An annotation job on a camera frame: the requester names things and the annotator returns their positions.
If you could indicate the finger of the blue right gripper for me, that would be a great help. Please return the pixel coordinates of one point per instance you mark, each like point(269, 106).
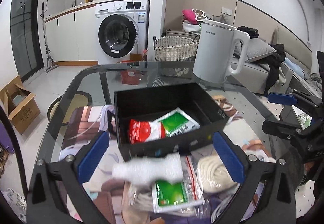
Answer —
point(282, 99)
point(280, 129)

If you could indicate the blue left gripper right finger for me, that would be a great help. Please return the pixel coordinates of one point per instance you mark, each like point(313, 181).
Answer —
point(226, 150)

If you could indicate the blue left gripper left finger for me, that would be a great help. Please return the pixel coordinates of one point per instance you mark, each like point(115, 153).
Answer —
point(89, 156)

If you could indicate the white foam piece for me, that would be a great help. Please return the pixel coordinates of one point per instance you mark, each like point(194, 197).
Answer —
point(143, 172)

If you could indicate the red white snack packet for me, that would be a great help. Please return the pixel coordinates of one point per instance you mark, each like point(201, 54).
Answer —
point(145, 131)

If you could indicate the green white medicine packet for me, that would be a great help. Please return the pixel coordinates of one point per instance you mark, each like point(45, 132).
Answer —
point(169, 197)

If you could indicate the grey sofa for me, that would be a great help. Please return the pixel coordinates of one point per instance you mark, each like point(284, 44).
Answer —
point(282, 64)

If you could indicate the black clothing on sofa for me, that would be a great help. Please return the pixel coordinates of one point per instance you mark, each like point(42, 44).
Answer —
point(272, 62)

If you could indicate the anime print desk mat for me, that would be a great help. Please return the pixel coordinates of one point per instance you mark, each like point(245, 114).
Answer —
point(120, 201)

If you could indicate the grey cushion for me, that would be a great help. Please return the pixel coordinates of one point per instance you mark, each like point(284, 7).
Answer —
point(257, 50)

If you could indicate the white electric kettle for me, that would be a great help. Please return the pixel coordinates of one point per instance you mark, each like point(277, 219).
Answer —
point(216, 49)

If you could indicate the black open storage box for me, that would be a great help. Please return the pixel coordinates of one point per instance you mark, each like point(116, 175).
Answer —
point(188, 114)

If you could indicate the brown cardboard box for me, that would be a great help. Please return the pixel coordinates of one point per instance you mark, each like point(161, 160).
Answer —
point(19, 104)

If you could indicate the pink plush pile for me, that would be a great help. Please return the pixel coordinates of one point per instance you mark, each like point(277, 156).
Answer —
point(192, 20)

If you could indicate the white wicker basket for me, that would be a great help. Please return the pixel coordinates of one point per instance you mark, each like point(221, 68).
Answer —
point(175, 48)

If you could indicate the white kitchen cabinet counter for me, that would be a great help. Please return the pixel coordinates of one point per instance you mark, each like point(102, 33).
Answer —
point(72, 35)

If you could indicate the white front-load washing machine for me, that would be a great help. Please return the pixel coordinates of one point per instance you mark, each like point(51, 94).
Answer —
point(122, 30)

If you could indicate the dark glass door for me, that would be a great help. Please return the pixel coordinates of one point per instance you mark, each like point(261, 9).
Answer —
point(25, 38)

